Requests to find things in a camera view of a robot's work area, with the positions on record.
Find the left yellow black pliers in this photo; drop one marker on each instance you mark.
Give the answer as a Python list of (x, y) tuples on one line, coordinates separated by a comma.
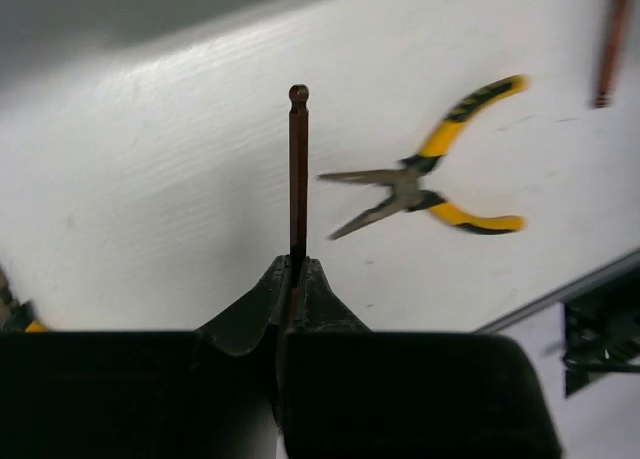
[(17, 316)]

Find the dark hex key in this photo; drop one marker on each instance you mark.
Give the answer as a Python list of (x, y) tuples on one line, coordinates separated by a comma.
[(611, 49), (298, 187)]

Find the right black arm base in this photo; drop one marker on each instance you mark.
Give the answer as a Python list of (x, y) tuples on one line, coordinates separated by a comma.
[(601, 334)]

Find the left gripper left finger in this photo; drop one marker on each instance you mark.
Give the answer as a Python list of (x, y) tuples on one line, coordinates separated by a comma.
[(205, 393)]

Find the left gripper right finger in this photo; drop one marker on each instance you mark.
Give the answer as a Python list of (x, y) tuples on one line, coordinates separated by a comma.
[(349, 392)]

